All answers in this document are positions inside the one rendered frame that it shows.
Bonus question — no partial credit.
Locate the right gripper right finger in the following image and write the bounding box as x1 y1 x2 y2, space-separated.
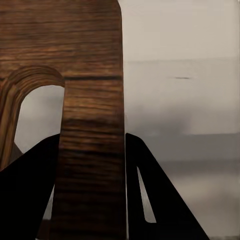
125 133 210 240

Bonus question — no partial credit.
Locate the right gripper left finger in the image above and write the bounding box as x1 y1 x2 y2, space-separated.
0 133 60 240

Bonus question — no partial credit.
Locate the cutting board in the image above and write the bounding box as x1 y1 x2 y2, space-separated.
0 0 127 240

